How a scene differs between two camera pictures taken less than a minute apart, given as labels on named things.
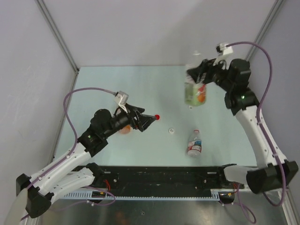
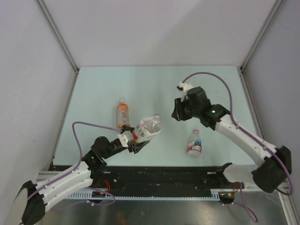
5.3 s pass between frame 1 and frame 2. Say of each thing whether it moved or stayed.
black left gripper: moved
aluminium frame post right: stayed
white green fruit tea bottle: moved
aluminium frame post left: stayed
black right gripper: moved
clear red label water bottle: stayed
